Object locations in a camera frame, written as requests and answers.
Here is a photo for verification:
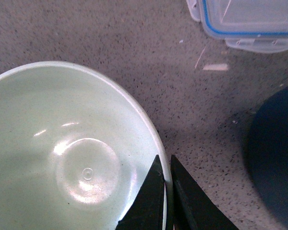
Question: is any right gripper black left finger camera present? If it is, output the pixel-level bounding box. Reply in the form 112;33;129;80
117;155;165;230

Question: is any green bowl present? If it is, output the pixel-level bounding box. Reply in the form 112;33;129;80
0;61;173;230

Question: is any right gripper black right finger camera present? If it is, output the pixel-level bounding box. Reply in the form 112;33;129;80
170;155;237;230

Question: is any dark blue saucepan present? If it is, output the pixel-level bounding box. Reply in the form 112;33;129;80
246;86;288;229

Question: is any clear plastic food container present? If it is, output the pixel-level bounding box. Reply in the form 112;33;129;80
187;0;288;54

